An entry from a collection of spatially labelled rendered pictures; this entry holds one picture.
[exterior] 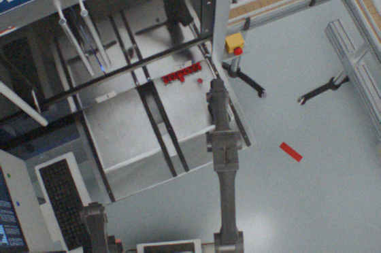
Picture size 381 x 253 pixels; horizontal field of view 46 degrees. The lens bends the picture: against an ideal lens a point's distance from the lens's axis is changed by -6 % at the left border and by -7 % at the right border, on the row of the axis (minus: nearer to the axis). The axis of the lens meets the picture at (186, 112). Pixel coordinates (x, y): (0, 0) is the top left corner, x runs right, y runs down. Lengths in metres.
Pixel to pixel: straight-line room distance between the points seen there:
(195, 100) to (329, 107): 1.26
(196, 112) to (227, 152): 0.68
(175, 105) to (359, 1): 1.01
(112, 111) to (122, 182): 0.32
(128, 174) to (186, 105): 0.39
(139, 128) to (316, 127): 1.36
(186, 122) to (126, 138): 0.27
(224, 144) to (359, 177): 1.76
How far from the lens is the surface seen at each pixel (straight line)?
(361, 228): 3.09
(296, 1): 2.30
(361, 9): 2.38
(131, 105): 2.12
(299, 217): 2.98
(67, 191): 2.16
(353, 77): 2.71
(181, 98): 2.11
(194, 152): 2.06
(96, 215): 1.55
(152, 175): 2.05
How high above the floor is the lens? 2.91
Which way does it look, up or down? 75 degrees down
